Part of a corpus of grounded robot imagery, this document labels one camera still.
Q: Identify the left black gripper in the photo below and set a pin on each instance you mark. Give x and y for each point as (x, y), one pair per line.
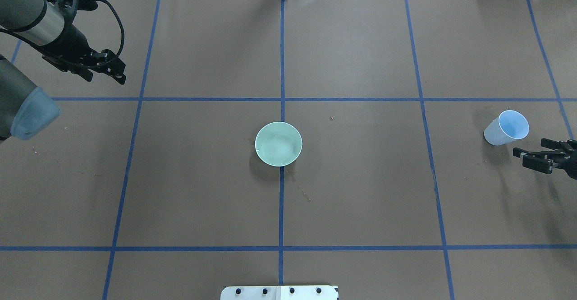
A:
(72, 39)

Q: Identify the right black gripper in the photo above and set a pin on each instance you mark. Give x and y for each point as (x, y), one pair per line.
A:
(570, 159)

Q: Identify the light blue plastic cup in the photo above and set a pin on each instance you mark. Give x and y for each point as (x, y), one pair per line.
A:
(507, 127)

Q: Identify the mint green bowl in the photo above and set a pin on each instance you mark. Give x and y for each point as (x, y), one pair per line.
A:
(278, 144)

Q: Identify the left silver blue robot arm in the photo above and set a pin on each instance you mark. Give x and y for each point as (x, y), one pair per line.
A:
(25, 108)

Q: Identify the white central pillar mount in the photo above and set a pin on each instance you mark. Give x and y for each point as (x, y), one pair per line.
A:
(279, 292)

